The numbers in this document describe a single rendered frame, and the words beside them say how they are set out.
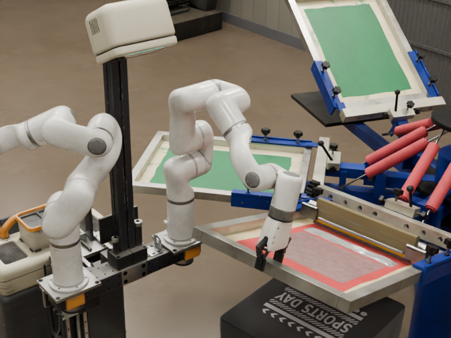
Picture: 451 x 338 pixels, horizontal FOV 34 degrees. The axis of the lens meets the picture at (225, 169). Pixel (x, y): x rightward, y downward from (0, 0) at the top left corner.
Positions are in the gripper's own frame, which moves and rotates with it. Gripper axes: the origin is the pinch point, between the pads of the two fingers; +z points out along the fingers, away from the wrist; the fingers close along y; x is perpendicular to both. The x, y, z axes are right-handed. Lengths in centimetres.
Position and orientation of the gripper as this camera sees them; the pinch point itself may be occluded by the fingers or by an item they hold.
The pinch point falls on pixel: (268, 263)
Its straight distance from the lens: 222.6
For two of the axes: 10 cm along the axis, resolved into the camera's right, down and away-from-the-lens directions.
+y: -6.2, 0.8, -7.8
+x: 7.6, 3.3, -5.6
